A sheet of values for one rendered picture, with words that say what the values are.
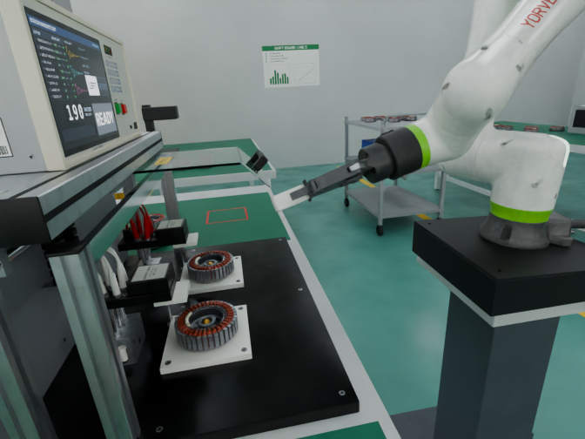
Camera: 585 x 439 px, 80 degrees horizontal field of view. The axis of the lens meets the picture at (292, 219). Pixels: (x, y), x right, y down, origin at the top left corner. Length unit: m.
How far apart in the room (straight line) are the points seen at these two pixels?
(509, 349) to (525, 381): 0.13
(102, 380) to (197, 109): 5.53
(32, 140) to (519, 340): 1.05
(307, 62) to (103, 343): 5.78
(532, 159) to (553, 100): 7.58
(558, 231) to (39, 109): 1.01
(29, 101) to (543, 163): 0.89
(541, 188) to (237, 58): 5.33
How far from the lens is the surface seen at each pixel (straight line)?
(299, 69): 6.02
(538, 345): 1.11
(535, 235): 0.96
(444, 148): 0.74
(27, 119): 0.53
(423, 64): 6.80
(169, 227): 0.83
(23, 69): 0.53
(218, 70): 5.89
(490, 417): 1.19
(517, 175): 0.91
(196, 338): 0.64
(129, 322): 0.71
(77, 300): 0.45
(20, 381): 0.53
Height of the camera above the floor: 1.19
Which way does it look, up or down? 20 degrees down
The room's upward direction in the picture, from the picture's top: 3 degrees counter-clockwise
